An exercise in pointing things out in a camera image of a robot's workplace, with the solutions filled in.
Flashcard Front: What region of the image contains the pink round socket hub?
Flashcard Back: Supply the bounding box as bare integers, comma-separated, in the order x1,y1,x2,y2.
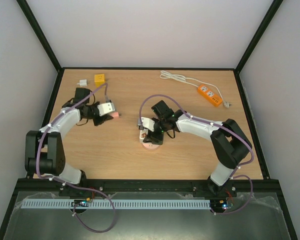
141,143,160,151

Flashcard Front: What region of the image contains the pink small block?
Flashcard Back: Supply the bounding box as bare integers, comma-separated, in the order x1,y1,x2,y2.
110,112,121,118

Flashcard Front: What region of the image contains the white usb charger plug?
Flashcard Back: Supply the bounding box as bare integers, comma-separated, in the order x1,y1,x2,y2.
77,79,88,87

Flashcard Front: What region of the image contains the yellow cube socket adapter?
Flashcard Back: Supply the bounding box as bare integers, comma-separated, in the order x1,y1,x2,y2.
94,73,108,88

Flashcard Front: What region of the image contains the white power strip cord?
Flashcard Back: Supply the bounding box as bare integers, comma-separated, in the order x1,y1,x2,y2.
160,70,233,109

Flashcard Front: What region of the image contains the orange power strip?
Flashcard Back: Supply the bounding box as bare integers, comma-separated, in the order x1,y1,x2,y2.
197,84,223,107

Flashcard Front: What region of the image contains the white printed cube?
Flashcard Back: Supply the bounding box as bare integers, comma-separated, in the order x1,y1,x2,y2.
139,128,149,143

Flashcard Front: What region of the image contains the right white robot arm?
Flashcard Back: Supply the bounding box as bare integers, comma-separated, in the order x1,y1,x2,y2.
138,100,254,196

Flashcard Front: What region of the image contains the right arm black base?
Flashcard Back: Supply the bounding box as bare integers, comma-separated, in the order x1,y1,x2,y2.
208,181,237,215

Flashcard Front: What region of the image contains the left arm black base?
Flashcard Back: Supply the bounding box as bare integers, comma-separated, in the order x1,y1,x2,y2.
59,179,105,213

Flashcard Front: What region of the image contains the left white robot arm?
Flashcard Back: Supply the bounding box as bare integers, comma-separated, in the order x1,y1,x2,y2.
24,87,119,185

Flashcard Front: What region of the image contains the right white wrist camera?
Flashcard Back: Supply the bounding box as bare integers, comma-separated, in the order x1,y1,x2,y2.
137,117,155,132

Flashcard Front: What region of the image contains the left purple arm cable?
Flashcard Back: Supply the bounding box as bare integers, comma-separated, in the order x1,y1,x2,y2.
36,83,119,233

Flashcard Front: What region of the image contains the black aluminium frame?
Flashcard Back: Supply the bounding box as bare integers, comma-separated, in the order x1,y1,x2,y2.
0,0,298,240

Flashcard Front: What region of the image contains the grey slotted cable duct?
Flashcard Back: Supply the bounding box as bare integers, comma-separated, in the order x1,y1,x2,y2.
21,199,211,210

